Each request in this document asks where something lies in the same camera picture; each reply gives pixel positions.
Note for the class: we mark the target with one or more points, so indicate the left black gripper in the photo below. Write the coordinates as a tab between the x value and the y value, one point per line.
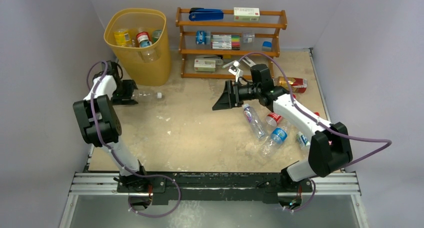
130	86

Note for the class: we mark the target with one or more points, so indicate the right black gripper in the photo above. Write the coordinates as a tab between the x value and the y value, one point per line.
234	93

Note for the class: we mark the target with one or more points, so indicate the clear white-cap bottle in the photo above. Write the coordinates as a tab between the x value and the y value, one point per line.
146	96

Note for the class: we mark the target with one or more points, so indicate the purple label clear bottle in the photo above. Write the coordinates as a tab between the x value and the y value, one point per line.
254	121

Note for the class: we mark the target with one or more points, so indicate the red white label bottle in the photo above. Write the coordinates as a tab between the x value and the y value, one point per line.
273	119

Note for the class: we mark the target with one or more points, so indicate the yellow label bottle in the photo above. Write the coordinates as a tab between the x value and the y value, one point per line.
122	37

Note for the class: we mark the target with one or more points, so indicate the red label red-cap bottle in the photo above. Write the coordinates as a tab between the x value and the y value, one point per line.
147	53

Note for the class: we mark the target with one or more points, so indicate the blue label clear bottle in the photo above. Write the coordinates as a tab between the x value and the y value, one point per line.
273	143

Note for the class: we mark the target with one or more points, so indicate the green label bottle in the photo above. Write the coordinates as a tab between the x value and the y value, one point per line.
156	34

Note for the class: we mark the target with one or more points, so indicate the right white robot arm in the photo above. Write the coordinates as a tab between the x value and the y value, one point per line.
329	148

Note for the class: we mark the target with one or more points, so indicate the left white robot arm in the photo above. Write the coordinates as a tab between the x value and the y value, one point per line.
98	121

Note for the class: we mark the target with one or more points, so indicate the yellow plastic bin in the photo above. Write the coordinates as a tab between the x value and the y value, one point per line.
148	74

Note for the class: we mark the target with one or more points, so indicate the green white marker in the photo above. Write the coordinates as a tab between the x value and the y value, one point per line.
228	65

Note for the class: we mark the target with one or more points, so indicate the grey stapler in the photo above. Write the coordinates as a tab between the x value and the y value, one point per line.
218	58

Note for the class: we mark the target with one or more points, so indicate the white staples box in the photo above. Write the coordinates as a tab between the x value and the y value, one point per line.
202	65

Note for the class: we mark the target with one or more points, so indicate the colour marker pen set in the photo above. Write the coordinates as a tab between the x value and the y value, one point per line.
226	42

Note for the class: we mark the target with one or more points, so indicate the wooden shelf rack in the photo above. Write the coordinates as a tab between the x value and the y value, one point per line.
274	52

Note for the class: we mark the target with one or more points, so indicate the clear small jar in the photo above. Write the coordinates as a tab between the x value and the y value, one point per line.
248	37

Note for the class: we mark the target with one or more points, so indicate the blue white eraser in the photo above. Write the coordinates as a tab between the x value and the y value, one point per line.
267	46

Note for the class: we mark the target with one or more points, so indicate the brown tea red bottle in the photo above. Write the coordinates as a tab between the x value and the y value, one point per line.
298	85

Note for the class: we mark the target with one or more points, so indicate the white green box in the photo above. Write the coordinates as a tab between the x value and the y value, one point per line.
246	14

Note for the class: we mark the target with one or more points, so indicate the blue stapler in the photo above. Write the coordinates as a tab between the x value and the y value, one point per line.
202	14

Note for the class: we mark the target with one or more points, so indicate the small white-cap bottle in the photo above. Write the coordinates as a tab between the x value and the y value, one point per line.
302	140

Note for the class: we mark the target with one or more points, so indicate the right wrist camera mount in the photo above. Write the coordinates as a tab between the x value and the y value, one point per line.
234	68

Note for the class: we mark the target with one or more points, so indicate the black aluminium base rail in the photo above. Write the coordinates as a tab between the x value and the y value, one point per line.
214	186

